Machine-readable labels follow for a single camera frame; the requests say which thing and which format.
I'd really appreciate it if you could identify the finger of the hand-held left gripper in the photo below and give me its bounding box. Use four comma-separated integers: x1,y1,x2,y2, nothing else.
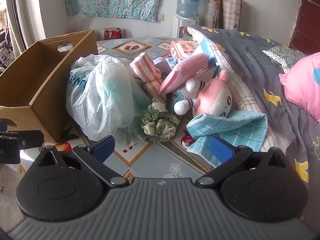
0,129,45,150

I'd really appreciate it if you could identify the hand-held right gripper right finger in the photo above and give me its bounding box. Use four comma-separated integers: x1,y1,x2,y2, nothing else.
195,135,288,188

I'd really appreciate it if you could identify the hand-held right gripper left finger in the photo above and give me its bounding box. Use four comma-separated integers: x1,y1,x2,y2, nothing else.
31,135,128,188

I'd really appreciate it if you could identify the blue checked towel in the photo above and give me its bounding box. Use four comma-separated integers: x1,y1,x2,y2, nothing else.
185,110,268,168

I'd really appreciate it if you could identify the brown cardboard box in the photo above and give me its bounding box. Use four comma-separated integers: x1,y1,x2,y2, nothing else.
0,29,98,144

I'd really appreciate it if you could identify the pink plush toy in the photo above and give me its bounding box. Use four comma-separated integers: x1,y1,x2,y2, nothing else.
174,69,233,118

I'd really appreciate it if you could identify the green floral scrunchie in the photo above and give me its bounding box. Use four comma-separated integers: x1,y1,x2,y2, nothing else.
140,97,179,139

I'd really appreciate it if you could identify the pink towel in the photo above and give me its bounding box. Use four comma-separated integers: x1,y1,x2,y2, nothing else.
160,53,209,94

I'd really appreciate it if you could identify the orange striped towel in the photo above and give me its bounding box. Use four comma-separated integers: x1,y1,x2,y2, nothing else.
129,52,167,103

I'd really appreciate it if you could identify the fruit print mat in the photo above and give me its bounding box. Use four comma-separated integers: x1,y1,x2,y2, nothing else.
20,37,225,180

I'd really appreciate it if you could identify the white plastic bag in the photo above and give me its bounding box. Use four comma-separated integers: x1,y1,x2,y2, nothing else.
65,54,160,147

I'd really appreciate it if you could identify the grey printed quilt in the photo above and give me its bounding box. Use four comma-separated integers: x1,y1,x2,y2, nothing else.
186,25,320,193

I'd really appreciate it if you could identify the pink pillow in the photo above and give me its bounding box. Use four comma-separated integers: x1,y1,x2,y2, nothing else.
279,52,320,122

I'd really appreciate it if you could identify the pink wet wipes pack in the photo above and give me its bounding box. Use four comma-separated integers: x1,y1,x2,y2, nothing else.
170,40,199,58

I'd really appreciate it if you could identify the green patchwork pillow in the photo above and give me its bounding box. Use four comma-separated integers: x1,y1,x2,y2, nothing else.
262,45,307,73

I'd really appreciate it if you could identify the beige curtain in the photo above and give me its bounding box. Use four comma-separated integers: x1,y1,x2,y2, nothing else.
5,0,45,53

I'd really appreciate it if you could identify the checked wallpaper roll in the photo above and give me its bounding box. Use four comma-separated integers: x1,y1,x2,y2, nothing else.
221,0,243,30

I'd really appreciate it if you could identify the floral wallpaper roll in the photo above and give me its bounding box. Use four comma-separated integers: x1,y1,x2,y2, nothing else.
202,0,222,29

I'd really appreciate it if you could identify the blue water jug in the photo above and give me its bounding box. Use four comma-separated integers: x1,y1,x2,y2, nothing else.
176,0,202,20

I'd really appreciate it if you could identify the dark red wooden door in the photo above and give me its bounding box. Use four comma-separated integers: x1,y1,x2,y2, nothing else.
287,0,320,55

